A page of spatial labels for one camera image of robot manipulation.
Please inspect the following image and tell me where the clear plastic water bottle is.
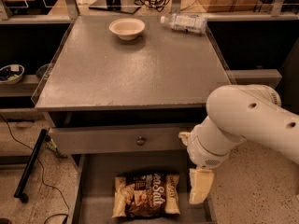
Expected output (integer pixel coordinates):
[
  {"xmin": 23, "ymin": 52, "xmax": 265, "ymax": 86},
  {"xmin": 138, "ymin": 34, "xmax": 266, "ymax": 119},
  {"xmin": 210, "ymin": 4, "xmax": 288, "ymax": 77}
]
[{"xmin": 160, "ymin": 14, "xmax": 207, "ymax": 35}]

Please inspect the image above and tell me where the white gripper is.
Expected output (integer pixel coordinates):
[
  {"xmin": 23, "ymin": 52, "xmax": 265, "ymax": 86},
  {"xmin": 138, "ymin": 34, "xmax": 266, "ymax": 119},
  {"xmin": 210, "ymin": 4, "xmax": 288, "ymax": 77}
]
[{"xmin": 178, "ymin": 125, "xmax": 229, "ymax": 204}]

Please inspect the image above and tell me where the grey drawer cabinet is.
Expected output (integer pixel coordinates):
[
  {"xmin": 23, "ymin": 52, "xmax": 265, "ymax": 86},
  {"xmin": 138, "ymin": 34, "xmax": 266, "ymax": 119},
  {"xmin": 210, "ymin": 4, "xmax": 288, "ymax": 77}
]
[{"xmin": 31, "ymin": 14, "xmax": 245, "ymax": 224}]

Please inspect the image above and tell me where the round metal drawer knob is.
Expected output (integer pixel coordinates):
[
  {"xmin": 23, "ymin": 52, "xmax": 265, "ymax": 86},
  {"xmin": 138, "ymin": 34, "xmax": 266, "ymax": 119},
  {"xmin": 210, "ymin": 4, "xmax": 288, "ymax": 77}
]
[{"xmin": 136, "ymin": 136, "xmax": 147, "ymax": 146}]

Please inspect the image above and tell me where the brown chip bag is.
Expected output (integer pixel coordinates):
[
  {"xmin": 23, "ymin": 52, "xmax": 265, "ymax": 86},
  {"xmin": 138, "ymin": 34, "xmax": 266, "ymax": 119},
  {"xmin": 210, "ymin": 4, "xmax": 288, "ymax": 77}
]
[{"xmin": 112, "ymin": 172, "xmax": 180, "ymax": 217}]

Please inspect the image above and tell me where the white bowl with items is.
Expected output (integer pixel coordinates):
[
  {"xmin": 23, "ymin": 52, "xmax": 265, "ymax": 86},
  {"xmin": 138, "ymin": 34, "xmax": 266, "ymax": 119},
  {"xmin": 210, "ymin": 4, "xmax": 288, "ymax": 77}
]
[{"xmin": 0, "ymin": 64, "xmax": 25, "ymax": 84}]

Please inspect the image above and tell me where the grey open middle drawer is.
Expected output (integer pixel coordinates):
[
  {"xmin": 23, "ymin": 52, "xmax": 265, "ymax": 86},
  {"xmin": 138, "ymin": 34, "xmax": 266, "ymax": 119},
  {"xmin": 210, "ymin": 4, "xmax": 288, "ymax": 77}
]
[{"xmin": 67, "ymin": 150, "xmax": 218, "ymax": 224}]

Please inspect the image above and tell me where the grey top drawer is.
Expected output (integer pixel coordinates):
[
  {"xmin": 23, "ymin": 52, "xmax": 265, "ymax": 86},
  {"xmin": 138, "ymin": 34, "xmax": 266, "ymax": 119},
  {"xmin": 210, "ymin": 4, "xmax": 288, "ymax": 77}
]
[{"xmin": 50, "ymin": 123, "xmax": 193, "ymax": 154}]

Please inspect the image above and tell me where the dark round bowl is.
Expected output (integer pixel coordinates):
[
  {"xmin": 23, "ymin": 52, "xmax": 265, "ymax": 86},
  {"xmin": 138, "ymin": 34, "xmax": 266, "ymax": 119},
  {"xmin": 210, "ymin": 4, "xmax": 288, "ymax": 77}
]
[{"xmin": 36, "ymin": 63, "xmax": 52, "ymax": 79}]

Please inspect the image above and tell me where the black floor cable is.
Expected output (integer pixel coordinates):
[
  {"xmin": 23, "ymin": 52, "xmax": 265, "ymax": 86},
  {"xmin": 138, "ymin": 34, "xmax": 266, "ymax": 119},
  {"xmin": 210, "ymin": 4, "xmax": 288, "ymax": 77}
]
[{"xmin": 0, "ymin": 113, "xmax": 71, "ymax": 224}]

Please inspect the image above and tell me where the white paper bowl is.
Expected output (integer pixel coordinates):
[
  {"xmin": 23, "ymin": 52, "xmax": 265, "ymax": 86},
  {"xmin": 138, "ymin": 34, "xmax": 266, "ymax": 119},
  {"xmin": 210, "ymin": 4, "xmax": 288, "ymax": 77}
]
[{"xmin": 109, "ymin": 18, "xmax": 145, "ymax": 41}]

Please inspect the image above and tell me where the black monitor stand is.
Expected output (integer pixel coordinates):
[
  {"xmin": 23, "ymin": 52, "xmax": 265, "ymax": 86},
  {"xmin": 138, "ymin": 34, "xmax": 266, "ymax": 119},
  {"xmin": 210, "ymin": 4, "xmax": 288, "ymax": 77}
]
[{"xmin": 88, "ymin": 0, "xmax": 141, "ymax": 14}]

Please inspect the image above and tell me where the black bar on floor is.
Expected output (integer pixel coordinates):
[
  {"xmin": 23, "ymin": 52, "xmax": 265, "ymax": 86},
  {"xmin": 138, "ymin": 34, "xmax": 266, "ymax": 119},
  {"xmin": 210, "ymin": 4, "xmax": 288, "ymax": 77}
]
[{"xmin": 14, "ymin": 129, "xmax": 47, "ymax": 203}]

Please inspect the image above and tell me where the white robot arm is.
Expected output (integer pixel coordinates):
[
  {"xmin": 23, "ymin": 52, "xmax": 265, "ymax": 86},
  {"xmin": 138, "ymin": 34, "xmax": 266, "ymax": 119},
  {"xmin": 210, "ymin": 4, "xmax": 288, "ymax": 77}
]
[{"xmin": 178, "ymin": 85, "xmax": 299, "ymax": 204}]

